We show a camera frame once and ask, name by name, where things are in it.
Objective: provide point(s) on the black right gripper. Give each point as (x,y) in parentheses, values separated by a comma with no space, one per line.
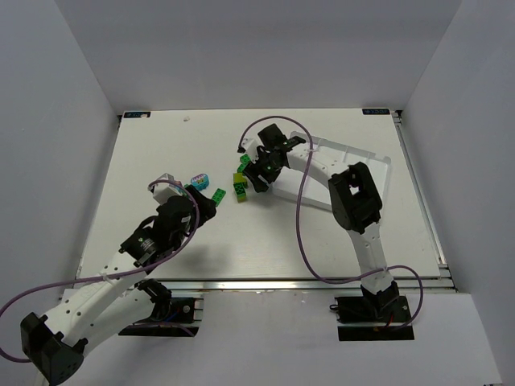
(256,175)

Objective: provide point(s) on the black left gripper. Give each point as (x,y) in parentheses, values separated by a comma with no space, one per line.
(201,203)

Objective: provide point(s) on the green and yellow lego stack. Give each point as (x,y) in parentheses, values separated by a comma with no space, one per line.
(240,192)

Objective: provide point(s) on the blue decorated lego brick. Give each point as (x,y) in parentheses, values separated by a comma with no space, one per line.
(200,182)

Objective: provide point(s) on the green lego plate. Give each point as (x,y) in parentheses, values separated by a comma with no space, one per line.
(218,196)

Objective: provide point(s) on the white compartment sorting tray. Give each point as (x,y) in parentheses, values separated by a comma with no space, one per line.
(314,193)

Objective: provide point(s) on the yellow-green lego brick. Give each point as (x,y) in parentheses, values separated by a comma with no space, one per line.
(238,178)

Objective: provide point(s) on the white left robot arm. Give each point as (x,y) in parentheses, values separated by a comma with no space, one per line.
(58,341)

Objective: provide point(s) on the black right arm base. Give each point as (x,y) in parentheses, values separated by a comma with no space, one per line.
(381,317)

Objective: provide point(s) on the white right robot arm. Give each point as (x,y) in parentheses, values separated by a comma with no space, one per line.
(355,202)

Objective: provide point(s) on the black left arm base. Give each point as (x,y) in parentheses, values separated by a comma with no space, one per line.
(170,317)

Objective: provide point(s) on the green lego brick top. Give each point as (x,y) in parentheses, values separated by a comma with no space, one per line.
(244,159)

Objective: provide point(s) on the blue label left corner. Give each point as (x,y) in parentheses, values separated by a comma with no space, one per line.
(136,115)

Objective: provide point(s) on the blue label corner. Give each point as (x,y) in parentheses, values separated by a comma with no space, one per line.
(136,115)
(375,111)

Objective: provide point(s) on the blue label right corner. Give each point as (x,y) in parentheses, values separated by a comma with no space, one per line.
(375,111)

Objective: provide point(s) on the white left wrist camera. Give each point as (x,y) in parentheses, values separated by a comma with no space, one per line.
(161,192)

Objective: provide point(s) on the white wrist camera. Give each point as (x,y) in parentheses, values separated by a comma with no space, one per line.
(161,192)
(249,146)

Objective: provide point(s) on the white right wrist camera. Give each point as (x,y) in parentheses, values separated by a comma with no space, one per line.
(249,146)

